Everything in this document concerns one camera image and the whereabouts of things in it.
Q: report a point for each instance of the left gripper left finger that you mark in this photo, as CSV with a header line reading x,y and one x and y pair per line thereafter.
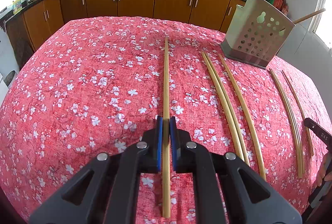
x,y
151,161

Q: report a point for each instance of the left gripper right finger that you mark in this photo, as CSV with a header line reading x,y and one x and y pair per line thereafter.
x,y
181,159

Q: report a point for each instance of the light bamboo chopstick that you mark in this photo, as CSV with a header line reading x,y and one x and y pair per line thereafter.
x,y
166,166

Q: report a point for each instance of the bamboo chopstick trio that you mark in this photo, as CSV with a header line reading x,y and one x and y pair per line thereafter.
x,y
250,122
244,149
225,107

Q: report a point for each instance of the brown lower kitchen cabinets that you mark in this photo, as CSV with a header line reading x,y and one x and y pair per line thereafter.
x,y
36,22

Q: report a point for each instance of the person's right hand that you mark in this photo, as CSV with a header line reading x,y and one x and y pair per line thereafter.
x,y
322,175

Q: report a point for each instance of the bamboo chopstick pair inner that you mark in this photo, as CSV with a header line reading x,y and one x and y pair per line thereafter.
x,y
309,140

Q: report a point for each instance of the bamboo chopstick pair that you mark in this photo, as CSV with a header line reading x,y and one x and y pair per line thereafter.
x,y
309,140
293,125

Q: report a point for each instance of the bamboo chopstick pair outer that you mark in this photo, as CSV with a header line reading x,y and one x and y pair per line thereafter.
x,y
293,125

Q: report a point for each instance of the pink floral tablecloth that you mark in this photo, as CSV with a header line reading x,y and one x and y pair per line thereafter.
x,y
97,84

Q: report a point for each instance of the grey perforated utensil holder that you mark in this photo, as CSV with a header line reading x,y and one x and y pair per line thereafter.
x,y
256,33

